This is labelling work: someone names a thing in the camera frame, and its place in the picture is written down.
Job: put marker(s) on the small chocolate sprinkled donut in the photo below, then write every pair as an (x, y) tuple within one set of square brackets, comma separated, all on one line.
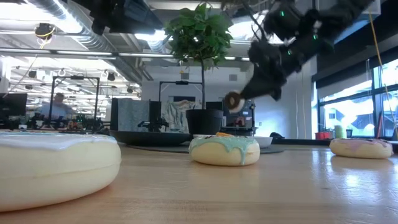
[(234, 102)]

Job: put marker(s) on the black computer monitor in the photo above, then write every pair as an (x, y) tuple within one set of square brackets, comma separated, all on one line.
[(12, 104)]

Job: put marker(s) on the long ceiling light strip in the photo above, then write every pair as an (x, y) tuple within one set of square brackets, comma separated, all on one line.
[(84, 53)]

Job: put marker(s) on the grey partition panel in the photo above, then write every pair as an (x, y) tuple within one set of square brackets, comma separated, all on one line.
[(133, 113)]

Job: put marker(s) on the cluttered distant workbench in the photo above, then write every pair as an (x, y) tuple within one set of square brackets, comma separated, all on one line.
[(77, 126)]

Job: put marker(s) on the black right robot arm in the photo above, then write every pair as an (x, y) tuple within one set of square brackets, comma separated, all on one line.
[(326, 28)]

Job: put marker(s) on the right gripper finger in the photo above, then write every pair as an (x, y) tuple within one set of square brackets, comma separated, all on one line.
[(261, 88)]

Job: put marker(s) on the person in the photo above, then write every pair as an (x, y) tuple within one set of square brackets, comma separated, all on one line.
[(59, 109)]

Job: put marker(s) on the black round plate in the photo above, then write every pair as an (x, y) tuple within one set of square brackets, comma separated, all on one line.
[(149, 138)]

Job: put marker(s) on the red box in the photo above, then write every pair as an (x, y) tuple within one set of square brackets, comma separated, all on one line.
[(322, 136)]

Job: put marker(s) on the small orange sprinkled donut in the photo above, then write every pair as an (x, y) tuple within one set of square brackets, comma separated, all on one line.
[(223, 134)]

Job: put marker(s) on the pale draped cloth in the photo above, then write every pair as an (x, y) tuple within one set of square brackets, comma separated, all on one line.
[(177, 113)]

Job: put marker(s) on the light green cup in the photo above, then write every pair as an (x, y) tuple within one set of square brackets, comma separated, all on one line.
[(338, 132)]

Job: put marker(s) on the small dark cup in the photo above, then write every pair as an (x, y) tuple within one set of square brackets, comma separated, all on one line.
[(349, 133)]

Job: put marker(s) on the white round plate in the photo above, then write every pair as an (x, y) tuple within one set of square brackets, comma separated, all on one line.
[(264, 141)]

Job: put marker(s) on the black printer box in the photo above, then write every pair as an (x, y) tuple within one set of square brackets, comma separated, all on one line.
[(247, 113)]

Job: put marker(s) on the silver ceiling air duct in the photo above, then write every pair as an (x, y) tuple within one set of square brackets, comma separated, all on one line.
[(81, 39)]

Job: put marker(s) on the small distant black robot arm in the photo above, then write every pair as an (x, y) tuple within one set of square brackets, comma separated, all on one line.
[(154, 125)]

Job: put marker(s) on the black round ceiling device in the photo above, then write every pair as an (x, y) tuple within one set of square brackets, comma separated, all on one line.
[(44, 30)]

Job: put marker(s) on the large mint green glazed donut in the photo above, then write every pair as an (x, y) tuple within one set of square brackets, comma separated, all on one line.
[(217, 152)]

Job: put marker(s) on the large pink glazed donut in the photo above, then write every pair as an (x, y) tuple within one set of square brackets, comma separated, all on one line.
[(360, 149)]

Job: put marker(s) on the tall black frame rig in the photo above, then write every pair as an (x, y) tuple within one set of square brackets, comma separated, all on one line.
[(74, 77)]

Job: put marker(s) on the large white glazed donut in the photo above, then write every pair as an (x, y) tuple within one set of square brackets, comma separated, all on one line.
[(56, 174)]

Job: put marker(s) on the black frame with camera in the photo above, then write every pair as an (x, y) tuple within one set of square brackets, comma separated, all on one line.
[(182, 82)]

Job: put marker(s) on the green plant in black pot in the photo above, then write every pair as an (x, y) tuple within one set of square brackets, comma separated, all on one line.
[(203, 121)]

